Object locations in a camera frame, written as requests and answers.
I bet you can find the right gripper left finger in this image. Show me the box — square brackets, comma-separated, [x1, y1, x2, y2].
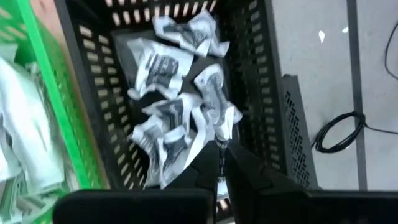
[166, 140, 221, 224]

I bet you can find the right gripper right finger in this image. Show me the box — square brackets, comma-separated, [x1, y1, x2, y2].
[223, 142, 312, 224]

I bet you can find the white packet black print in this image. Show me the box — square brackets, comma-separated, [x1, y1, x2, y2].
[126, 37, 195, 101]
[193, 63, 233, 116]
[152, 9, 231, 58]
[131, 114, 170, 158]
[213, 105, 244, 187]
[141, 92, 203, 131]

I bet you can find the green white bandage strip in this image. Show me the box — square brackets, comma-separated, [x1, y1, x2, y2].
[0, 174, 62, 224]

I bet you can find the black plastic basket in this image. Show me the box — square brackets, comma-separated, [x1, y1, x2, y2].
[54, 0, 289, 223]

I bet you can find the green plastic basket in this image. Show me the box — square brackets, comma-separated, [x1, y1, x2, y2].
[0, 0, 109, 224]

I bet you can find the black coiled cable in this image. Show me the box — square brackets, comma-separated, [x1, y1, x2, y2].
[310, 111, 398, 154]

